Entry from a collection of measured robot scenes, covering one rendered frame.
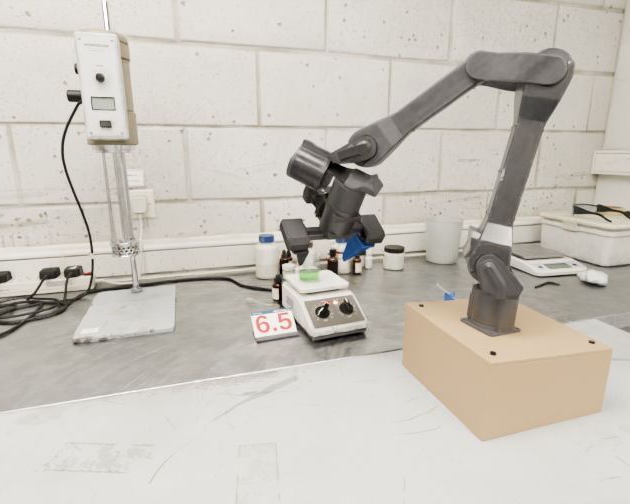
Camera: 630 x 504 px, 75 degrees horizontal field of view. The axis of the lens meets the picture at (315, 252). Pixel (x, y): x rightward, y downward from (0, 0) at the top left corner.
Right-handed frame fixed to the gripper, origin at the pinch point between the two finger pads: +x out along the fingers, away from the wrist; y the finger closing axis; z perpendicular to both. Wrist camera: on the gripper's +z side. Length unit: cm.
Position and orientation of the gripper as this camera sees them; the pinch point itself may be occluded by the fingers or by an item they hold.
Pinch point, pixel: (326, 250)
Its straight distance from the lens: 77.0
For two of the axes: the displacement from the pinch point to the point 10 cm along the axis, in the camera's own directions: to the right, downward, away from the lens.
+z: -3.0, -7.5, 5.9
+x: -2.3, 6.6, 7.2
